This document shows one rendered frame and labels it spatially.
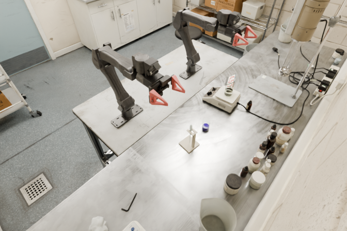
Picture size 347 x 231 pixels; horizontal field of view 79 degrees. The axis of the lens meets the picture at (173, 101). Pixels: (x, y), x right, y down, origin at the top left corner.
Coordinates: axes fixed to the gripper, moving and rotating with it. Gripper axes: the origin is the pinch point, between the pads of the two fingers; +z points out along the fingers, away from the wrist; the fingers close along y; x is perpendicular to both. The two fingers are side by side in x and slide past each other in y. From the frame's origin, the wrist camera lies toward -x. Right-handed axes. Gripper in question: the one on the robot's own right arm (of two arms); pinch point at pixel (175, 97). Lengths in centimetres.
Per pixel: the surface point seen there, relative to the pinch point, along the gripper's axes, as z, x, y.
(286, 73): 20, 23, 80
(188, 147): 3.4, 39.4, 7.3
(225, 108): 4, 37, 42
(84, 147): -108, 132, -16
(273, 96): 20, 39, 75
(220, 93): -4, 31, 46
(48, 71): -263, 133, 18
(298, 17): 13, -10, 79
